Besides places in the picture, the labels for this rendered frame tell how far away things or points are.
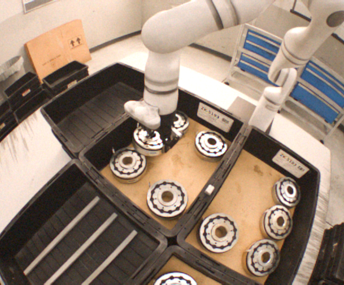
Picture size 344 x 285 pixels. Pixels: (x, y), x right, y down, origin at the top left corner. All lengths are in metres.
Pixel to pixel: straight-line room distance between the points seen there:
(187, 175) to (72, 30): 3.00
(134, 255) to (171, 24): 0.47
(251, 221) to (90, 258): 0.43
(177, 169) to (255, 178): 0.25
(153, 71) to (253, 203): 0.43
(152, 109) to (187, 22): 0.18
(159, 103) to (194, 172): 0.24
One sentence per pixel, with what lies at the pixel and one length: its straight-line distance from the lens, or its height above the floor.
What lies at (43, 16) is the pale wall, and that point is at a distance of 3.18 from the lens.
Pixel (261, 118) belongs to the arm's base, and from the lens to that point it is 0.76.
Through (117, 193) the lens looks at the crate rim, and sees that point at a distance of 0.37.
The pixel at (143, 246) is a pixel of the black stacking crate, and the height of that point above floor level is 0.83.
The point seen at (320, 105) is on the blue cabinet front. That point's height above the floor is 0.45.
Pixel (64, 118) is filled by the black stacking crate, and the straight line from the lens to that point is 0.74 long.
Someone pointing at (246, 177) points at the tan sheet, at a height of 0.83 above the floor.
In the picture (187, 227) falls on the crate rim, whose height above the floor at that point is 0.93.
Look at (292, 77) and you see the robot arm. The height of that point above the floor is 1.06.
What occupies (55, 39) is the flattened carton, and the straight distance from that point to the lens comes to 3.09.
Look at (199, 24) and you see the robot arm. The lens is 0.28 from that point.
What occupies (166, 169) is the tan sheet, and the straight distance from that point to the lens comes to 0.50.
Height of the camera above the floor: 1.27
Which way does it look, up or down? 52 degrees down
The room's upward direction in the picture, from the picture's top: 6 degrees clockwise
